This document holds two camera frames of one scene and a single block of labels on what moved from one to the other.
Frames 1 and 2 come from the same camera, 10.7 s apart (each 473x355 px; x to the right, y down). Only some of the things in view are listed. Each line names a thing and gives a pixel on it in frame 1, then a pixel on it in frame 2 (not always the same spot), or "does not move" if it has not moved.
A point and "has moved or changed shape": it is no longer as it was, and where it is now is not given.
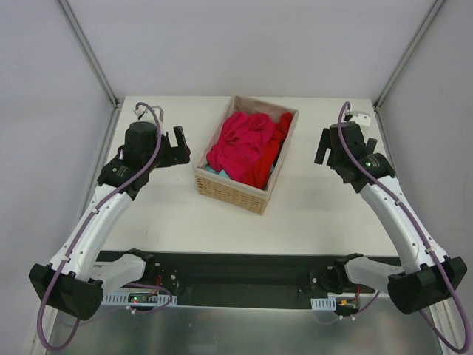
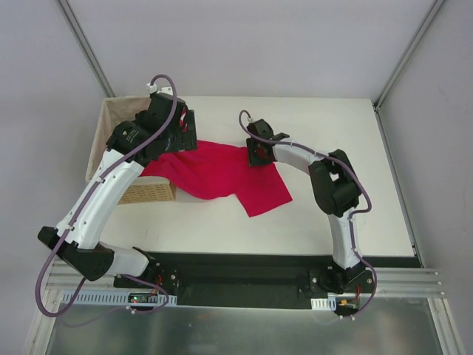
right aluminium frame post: [378, 100] does not move
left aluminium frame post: [89, 49] does not move
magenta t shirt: [242, 139] has moved or changed shape
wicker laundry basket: [226, 190] → [114, 112]
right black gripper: [324, 150] → [256, 152]
